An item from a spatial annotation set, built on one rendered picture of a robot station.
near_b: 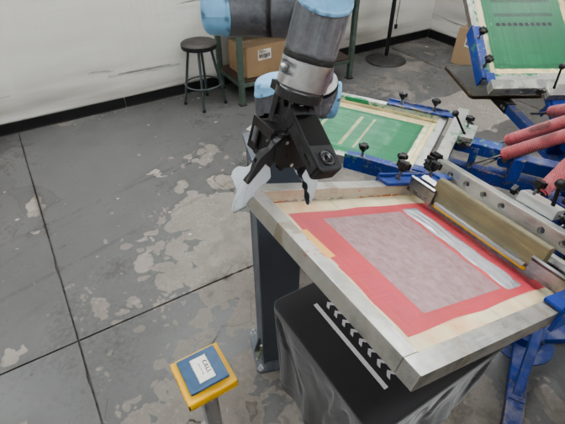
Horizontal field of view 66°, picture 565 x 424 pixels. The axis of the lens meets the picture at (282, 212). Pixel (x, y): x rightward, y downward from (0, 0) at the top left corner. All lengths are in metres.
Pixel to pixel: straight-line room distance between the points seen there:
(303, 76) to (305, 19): 0.07
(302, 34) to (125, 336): 2.10
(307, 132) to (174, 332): 1.94
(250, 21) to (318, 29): 0.15
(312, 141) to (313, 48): 0.12
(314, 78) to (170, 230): 2.48
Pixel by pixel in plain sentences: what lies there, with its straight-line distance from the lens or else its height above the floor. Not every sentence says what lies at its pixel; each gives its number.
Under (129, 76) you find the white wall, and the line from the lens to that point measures 4.67.
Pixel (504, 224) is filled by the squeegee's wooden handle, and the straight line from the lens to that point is 1.27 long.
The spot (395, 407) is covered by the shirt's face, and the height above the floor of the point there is 0.95.
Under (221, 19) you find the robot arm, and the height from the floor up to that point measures 1.75.
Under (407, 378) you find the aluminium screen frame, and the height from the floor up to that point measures 1.32.
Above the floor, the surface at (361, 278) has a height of 1.27.
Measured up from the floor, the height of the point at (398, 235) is 1.19.
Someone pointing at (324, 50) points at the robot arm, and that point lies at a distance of 0.61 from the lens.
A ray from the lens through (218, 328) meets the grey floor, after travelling 2.41.
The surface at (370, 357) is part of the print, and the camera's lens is 1.19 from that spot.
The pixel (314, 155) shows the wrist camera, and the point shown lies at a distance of 0.60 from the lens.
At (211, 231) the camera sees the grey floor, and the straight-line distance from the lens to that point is 2.95.
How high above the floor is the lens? 1.94
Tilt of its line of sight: 39 degrees down
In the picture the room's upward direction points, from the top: straight up
